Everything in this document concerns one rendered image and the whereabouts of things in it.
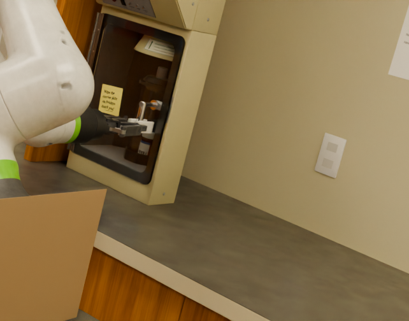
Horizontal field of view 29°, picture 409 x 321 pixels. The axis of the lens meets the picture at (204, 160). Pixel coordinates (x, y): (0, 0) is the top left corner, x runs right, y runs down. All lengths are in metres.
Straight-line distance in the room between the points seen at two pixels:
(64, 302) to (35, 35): 0.43
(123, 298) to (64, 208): 0.63
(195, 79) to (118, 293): 0.61
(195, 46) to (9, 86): 0.88
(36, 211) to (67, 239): 0.10
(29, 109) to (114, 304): 0.71
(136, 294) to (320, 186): 0.74
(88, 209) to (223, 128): 1.25
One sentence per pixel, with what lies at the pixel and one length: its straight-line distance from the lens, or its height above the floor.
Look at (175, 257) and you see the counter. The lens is 1.77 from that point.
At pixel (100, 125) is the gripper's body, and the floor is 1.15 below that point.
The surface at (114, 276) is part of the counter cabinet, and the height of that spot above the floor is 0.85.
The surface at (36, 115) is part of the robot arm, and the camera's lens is 1.27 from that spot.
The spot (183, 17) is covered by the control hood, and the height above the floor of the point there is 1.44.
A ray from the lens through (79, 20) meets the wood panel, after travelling 2.27.
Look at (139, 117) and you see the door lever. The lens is 2.04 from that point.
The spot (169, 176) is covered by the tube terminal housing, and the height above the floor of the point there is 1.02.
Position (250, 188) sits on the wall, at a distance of 2.43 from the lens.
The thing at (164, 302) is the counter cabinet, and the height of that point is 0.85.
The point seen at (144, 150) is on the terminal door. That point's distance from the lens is 2.10.
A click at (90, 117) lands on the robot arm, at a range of 1.87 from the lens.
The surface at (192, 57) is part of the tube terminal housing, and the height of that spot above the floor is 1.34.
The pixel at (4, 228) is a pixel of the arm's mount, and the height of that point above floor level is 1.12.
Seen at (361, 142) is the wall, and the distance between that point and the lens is 2.25.
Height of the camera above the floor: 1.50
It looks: 11 degrees down
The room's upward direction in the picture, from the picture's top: 15 degrees clockwise
